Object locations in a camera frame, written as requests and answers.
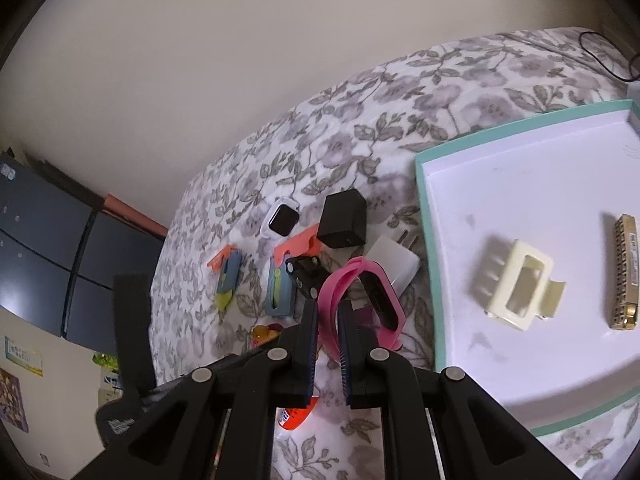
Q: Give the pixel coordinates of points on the black charger block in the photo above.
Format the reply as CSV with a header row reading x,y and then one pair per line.
x,y
340,220

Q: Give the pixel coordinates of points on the pink wristband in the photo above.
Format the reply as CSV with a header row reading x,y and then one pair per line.
x,y
330,285

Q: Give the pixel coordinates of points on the dark blue cabinet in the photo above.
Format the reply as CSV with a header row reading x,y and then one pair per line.
x,y
50,240

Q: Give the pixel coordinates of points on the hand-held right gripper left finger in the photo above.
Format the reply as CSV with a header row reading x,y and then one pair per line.
x,y
310,345

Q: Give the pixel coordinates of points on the white charger plug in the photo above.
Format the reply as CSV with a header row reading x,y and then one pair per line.
x,y
392,262

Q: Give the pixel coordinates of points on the orange white bottle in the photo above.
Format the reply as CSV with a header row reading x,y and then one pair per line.
x,y
295,417

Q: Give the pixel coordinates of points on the gold harmonica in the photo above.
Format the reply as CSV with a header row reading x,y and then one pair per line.
x,y
625,270

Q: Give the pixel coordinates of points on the wall poster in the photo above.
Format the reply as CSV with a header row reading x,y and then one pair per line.
x,y
12,400

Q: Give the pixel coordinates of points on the pink toy dog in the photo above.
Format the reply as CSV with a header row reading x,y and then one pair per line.
x,y
262,334

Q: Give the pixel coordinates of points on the small wall sticker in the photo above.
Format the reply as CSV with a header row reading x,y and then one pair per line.
x,y
22,357

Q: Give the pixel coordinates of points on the black toy car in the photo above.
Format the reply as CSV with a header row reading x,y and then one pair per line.
x,y
305,275

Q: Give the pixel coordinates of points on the cream hair claw clip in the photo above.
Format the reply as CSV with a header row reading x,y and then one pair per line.
x,y
520,321

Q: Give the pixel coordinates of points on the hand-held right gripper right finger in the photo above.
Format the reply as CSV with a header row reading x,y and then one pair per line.
x,y
345,355

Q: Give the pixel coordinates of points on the floral printed blanket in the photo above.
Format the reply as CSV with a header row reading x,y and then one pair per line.
x,y
350,125

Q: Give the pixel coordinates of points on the large orange blue utility knife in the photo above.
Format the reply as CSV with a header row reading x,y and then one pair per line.
x,y
280,285

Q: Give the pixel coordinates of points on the small orange blue utility knife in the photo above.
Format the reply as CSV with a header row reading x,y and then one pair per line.
x,y
230,275

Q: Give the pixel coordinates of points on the white smartwatch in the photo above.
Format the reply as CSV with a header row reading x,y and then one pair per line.
x,y
280,219

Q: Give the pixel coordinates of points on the teal-rimmed white box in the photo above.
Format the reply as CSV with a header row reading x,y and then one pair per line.
x,y
550,170

